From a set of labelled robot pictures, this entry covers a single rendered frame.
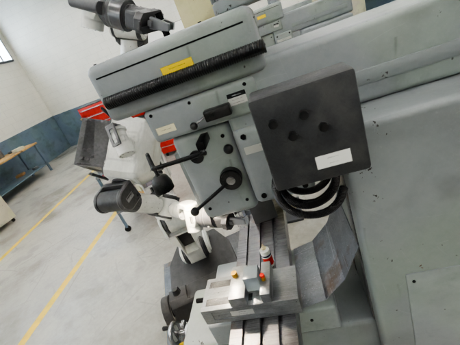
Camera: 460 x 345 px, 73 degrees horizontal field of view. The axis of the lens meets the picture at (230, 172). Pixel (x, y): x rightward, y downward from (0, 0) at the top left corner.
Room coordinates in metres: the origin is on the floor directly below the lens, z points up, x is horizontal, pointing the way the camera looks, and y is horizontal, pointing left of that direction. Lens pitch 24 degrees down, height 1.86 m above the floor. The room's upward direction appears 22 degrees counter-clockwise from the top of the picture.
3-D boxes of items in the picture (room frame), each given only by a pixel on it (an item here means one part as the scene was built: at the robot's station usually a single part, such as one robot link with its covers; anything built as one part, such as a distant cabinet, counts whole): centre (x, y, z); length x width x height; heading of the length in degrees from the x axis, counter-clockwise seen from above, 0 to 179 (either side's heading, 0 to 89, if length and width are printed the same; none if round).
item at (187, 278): (1.70, 0.40, 0.59); 0.64 x 0.52 x 0.33; 4
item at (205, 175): (0.99, 0.02, 1.47); 0.21 x 0.19 x 0.32; 166
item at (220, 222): (1.04, 0.10, 1.23); 0.13 x 0.12 x 0.10; 144
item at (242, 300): (0.85, 0.12, 1.06); 0.15 x 0.06 x 0.04; 163
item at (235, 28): (0.99, 0.01, 1.81); 0.47 x 0.26 x 0.16; 76
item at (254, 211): (1.40, -0.09, 1.07); 0.22 x 0.12 x 0.20; 177
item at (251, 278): (0.84, 0.06, 1.08); 0.06 x 0.05 x 0.06; 163
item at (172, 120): (0.98, -0.02, 1.68); 0.34 x 0.24 x 0.10; 76
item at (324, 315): (0.99, 0.02, 0.83); 0.50 x 0.35 x 0.12; 76
